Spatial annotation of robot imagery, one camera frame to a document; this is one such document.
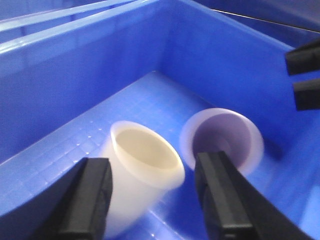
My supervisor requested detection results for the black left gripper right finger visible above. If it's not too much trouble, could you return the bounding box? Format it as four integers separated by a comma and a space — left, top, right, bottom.
194, 151, 310, 240

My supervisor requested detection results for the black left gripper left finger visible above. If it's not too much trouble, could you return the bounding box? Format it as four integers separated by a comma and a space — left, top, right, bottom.
29, 157, 113, 240

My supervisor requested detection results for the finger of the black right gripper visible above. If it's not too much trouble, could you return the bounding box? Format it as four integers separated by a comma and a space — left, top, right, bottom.
285, 38, 320, 76
293, 78, 320, 111

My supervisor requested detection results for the beige plastic cup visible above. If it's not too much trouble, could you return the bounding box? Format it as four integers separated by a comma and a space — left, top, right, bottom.
100, 120, 185, 239

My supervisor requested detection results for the purple plastic cup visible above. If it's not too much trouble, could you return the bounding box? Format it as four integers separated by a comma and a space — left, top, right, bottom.
179, 107, 264, 176

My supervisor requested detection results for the blue bin lower front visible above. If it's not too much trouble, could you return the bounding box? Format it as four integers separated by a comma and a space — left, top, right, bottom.
0, 0, 320, 240

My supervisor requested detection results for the blue bin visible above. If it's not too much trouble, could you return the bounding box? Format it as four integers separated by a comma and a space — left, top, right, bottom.
0, 0, 131, 43
0, 0, 320, 240

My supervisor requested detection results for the blue bin lower left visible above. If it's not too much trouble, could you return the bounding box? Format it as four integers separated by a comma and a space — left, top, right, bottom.
0, 0, 131, 43

